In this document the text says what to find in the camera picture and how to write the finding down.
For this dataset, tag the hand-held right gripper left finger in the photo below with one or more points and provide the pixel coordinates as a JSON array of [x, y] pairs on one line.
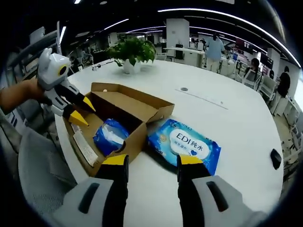
[[118, 179]]

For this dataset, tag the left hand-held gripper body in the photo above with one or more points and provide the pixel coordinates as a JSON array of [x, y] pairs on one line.
[[50, 71]]

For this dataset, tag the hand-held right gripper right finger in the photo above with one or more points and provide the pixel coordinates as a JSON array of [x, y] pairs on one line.
[[189, 184]]

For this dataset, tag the dark blue soft tissue pack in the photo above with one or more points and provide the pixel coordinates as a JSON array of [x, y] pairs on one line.
[[111, 137]]

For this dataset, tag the light blue soft wipes pack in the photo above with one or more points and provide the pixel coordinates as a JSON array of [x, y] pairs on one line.
[[184, 139]]

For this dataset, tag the brown cardboard shoe box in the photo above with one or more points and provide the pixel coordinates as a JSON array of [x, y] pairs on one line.
[[142, 101]]

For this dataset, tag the person's left hand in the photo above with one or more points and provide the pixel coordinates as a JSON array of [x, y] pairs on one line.
[[33, 91]]

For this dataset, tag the grey metal shelf rack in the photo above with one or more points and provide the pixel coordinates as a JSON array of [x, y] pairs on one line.
[[35, 47]]

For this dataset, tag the small black white gadget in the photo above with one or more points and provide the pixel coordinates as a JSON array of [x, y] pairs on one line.
[[95, 68]]

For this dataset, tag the blue white striped carton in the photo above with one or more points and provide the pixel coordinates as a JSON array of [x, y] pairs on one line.
[[13, 121]]

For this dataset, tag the person's beige shirt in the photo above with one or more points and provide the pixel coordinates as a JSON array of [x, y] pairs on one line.
[[9, 142]]

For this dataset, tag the grey mesh office chair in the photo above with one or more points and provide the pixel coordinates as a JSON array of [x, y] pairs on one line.
[[47, 170]]

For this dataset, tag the green plant in white pot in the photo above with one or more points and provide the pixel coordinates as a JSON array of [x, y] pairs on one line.
[[132, 52]]

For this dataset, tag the black computer mouse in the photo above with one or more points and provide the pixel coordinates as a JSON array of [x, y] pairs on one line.
[[276, 159]]

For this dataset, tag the white office chair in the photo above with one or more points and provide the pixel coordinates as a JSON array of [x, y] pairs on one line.
[[267, 87], [248, 81]]

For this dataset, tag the white background desk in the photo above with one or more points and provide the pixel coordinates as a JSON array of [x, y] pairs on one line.
[[189, 50]]

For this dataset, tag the dark wall screen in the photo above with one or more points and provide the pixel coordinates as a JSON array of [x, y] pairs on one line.
[[267, 61]]

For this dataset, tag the reddish wall screen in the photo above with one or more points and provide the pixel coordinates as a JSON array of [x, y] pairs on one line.
[[243, 43]]

